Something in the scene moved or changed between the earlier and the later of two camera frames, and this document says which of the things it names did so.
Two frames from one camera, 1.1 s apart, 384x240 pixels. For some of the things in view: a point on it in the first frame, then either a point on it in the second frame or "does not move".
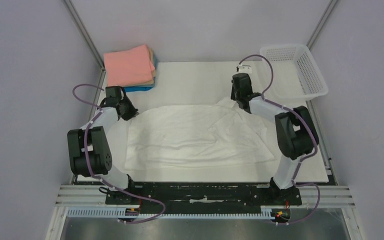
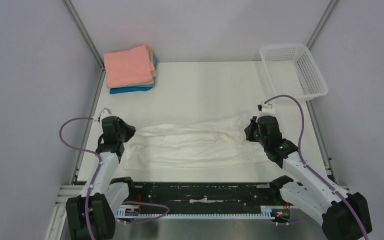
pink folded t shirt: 128,67 does not move
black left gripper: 133,112 to 130,129
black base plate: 201,195 does not move
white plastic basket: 295,76 does not move
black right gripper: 239,99 to 252,128
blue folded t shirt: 145,88 does not move
